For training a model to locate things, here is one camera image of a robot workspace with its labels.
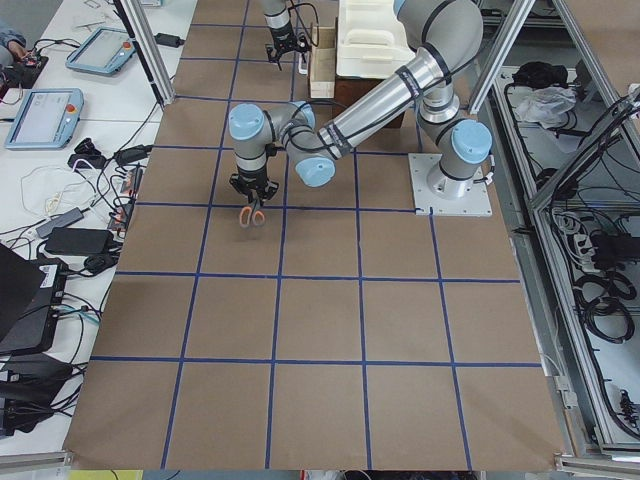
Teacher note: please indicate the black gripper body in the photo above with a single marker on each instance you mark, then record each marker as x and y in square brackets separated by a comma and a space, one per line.
[251, 180]
[281, 41]

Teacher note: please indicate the white drawer handle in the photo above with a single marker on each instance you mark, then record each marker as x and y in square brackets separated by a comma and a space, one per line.
[302, 69]

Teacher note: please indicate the light wooden drawer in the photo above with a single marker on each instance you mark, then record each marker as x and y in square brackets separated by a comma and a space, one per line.
[322, 63]

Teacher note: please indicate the orange grey scissors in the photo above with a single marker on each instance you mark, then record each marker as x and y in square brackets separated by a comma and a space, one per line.
[251, 215]

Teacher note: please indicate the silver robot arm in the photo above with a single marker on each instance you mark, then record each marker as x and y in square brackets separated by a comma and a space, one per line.
[445, 37]
[277, 17]

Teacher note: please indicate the dark wooden drawer cabinet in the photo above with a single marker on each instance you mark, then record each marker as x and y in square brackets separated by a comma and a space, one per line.
[350, 90]

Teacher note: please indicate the person hand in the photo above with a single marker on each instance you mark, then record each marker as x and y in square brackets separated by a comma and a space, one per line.
[17, 50]

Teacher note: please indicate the white foam tray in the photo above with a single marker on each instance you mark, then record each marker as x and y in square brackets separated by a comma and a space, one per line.
[371, 42]

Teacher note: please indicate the blue teach pendant far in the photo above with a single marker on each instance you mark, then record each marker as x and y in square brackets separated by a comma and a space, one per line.
[103, 53]

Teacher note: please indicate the blue teach pendant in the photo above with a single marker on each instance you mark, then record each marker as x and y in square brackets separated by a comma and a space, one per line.
[103, 53]
[46, 119]

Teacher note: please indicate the black power adapter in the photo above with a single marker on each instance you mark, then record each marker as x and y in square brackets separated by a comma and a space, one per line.
[78, 241]

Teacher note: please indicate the blue teach pendant near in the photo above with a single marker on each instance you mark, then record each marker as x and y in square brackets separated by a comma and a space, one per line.
[46, 119]

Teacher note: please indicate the black laptop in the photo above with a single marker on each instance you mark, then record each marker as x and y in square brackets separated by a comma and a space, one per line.
[30, 291]

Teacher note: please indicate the aluminium frame post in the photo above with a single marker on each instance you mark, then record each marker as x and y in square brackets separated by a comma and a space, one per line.
[137, 26]

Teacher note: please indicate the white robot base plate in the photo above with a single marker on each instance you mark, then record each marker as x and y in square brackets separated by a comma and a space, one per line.
[436, 194]

